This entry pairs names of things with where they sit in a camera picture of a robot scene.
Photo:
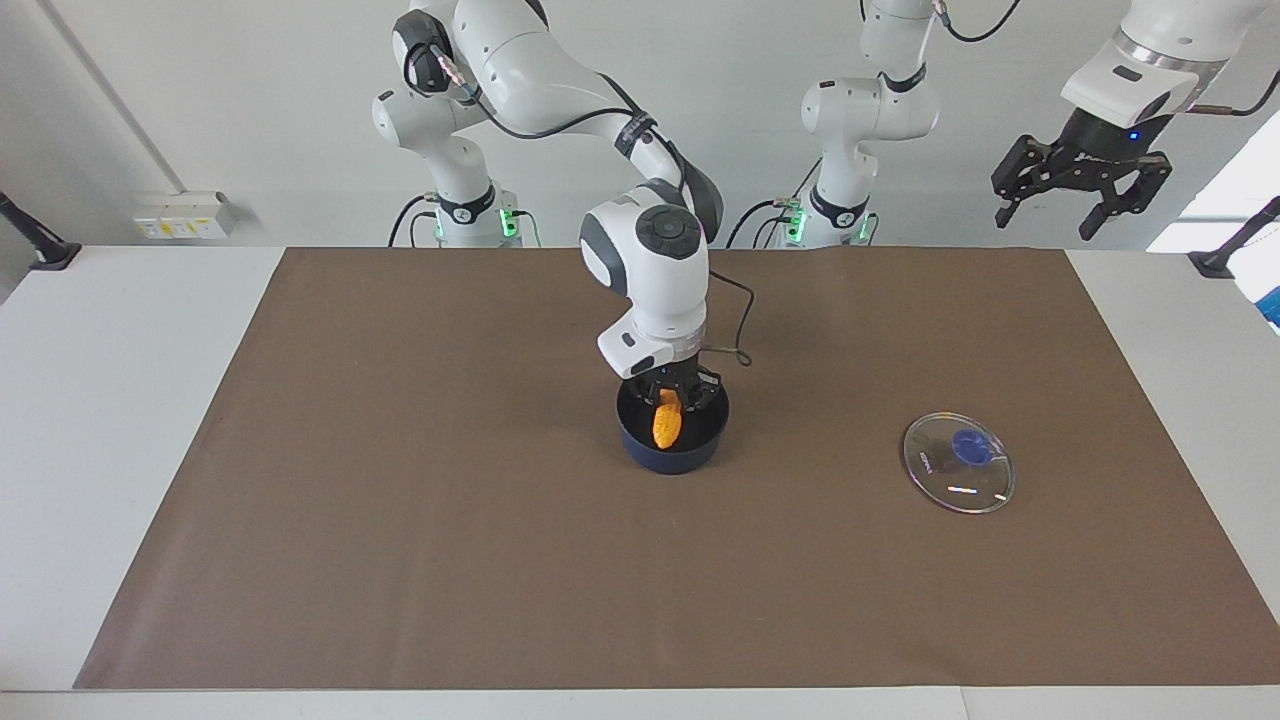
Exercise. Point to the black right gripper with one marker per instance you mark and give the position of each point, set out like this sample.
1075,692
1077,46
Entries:
672,378

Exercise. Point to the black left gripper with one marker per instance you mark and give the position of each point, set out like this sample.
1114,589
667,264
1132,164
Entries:
1105,145

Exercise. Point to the yellow corn cob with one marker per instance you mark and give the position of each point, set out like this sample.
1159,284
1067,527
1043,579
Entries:
668,425

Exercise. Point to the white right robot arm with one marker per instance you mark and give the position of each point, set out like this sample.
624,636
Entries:
650,290

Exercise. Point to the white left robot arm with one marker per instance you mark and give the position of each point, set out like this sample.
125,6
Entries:
850,110

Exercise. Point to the black clamp stand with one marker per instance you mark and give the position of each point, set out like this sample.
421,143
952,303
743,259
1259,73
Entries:
1215,262
50,255

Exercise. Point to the brown table mat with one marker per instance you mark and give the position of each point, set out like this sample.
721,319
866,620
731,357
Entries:
640,570

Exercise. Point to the blue object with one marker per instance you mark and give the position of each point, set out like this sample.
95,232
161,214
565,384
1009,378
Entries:
1272,308

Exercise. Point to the white wall socket box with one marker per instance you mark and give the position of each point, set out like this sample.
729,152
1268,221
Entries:
185,217

